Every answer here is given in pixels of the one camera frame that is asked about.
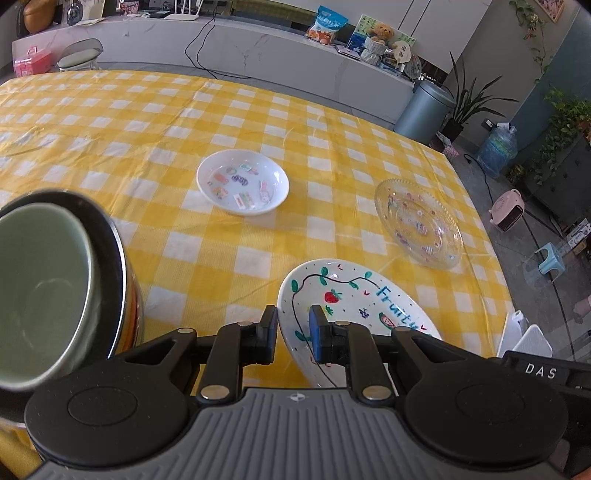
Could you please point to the dark grey cabinet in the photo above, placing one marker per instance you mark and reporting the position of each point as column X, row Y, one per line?
column 572, row 175

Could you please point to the green picture card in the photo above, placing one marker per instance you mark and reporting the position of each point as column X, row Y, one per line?
column 358, row 25

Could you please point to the plant in blue glass vase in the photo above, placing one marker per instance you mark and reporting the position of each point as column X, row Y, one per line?
column 74, row 14

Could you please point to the grey-blue trash can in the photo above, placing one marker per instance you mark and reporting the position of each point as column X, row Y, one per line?
column 420, row 115

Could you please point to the trailing pothos plant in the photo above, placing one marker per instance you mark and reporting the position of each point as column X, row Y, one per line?
column 568, row 115

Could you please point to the hanging vine plant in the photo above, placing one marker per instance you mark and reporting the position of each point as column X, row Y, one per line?
column 524, row 9

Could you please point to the clear chair with green cushion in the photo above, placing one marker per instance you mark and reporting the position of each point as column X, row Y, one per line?
column 76, row 59

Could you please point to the flat white book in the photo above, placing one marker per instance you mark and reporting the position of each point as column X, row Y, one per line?
column 347, row 51

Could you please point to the white router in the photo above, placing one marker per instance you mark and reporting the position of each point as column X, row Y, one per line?
column 182, row 17

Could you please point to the small blue box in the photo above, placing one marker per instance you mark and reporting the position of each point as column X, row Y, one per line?
column 355, row 43

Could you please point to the teddy bear in white wrap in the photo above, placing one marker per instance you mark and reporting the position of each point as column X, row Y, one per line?
column 381, row 32

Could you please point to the white carton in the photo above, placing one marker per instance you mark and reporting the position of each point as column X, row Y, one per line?
column 579, row 237

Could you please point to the large white fruit-print plate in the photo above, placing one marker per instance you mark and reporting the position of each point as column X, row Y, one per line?
column 351, row 295

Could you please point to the orange steel bowl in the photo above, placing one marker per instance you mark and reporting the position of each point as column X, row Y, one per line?
column 111, row 258

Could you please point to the orange vase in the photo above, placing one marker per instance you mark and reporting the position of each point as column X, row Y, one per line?
column 34, row 7

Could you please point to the white phone stand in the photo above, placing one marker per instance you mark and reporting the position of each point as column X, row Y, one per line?
column 531, row 344

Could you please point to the framed wall picture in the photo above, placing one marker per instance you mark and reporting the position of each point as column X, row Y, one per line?
column 551, row 9

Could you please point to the white marble media console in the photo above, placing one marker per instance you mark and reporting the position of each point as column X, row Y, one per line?
column 277, row 50

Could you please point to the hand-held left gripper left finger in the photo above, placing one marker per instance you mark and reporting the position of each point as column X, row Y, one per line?
column 268, row 337

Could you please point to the yellow checked tablecloth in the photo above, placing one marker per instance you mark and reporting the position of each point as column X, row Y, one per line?
column 184, row 115

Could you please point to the green ceramic bowl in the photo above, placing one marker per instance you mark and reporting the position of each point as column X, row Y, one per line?
column 41, row 295

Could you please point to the pink patterned bag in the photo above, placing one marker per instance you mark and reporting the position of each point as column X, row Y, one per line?
column 448, row 146

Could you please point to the small pink photo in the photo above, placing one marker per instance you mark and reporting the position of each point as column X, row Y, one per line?
column 129, row 6

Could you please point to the blue snack bag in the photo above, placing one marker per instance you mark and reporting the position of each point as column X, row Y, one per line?
column 325, row 25

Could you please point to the white round fan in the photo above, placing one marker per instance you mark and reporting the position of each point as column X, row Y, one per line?
column 401, row 51

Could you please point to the pink storage box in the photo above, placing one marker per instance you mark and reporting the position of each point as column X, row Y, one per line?
column 32, row 62

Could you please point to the small blue stool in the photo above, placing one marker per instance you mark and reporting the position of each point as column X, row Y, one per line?
column 551, row 251

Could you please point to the small white printed plate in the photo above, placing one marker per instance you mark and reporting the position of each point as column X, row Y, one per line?
column 272, row 184

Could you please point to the pink space heater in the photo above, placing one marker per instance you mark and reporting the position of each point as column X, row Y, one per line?
column 505, row 207

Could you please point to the potted snake plant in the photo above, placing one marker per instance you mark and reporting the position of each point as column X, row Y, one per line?
column 452, row 130

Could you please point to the clear glass plate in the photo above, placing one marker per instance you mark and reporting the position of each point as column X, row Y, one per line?
column 415, row 221

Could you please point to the white picture card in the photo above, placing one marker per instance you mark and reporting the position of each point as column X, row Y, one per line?
column 92, row 9

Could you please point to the blue water jug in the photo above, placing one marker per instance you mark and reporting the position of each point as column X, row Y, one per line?
column 496, row 150

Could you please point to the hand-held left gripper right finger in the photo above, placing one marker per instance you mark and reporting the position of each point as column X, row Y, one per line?
column 319, row 337

